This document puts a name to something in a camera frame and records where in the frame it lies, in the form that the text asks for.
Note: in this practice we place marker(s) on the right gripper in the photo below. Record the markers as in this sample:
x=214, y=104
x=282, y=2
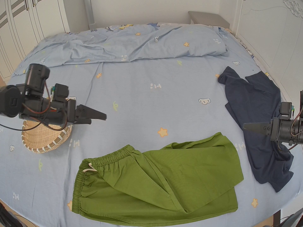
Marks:
x=284, y=131

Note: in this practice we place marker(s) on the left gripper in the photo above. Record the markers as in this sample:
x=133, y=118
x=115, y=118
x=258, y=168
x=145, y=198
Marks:
x=59, y=113

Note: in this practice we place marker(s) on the green shorts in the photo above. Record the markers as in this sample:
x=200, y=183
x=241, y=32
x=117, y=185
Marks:
x=165, y=174

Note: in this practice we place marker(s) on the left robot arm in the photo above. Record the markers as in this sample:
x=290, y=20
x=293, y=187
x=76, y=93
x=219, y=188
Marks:
x=9, y=102

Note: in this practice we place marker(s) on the dark blue garment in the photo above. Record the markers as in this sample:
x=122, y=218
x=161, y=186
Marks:
x=248, y=96

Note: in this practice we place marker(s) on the round woven basket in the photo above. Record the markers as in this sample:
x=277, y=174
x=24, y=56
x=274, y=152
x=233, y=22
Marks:
x=42, y=139

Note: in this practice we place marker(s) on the bed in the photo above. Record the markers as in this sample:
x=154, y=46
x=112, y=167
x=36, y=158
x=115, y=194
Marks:
x=146, y=103

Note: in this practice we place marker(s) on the pale blue quilt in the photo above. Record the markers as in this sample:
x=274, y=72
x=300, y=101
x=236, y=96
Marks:
x=142, y=46

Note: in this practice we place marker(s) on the white wardrobe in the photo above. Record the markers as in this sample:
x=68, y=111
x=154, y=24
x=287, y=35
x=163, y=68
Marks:
x=21, y=20

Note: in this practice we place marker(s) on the grey bedside table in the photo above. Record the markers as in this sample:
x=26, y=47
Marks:
x=206, y=18

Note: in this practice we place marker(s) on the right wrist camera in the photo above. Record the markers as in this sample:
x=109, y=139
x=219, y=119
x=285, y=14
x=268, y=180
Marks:
x=285, y=110

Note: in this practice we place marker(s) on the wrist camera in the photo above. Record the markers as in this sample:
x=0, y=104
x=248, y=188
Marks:
x=285, y=110
x=60, y=92

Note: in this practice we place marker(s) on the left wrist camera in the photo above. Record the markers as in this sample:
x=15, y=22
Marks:
x=60, y=92

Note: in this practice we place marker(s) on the grey wall pipe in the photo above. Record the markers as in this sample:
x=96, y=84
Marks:
x=88, y=6

